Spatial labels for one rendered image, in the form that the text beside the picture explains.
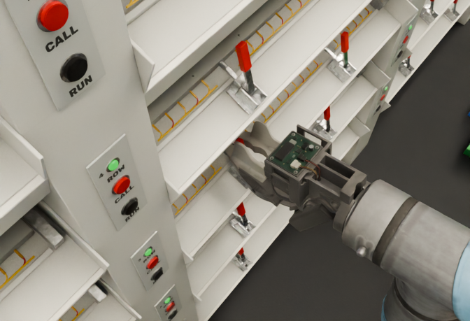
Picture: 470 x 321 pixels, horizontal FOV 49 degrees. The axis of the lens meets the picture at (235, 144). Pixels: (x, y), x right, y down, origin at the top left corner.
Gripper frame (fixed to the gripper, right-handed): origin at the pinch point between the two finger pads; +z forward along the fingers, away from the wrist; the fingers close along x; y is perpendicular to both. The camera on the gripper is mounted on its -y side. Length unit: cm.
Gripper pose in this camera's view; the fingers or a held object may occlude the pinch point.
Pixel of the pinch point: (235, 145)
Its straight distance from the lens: 73.9
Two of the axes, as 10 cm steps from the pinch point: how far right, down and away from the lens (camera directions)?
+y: -1.1, -6.0, -7.9
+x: -6.4, 6.6, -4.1
